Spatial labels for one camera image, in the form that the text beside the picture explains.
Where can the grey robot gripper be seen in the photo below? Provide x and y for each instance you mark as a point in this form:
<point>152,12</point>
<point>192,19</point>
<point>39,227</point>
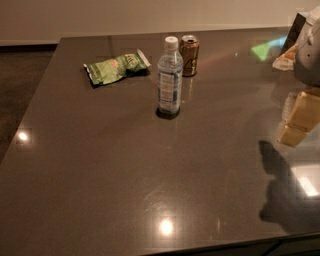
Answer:
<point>308,61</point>

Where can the blue plastic water bottle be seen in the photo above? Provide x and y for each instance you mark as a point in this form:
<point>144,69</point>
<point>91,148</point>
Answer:
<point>170,67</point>

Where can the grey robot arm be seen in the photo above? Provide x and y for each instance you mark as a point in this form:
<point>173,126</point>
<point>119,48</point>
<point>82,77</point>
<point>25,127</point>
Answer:
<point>285,62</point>

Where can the black object behind robot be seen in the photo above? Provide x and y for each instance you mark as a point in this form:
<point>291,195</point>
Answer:
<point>296,30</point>

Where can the brown soda can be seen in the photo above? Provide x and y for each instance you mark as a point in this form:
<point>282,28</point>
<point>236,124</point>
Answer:
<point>189,50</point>

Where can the green chip bag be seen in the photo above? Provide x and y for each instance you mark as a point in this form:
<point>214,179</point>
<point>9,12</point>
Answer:
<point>113,70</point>

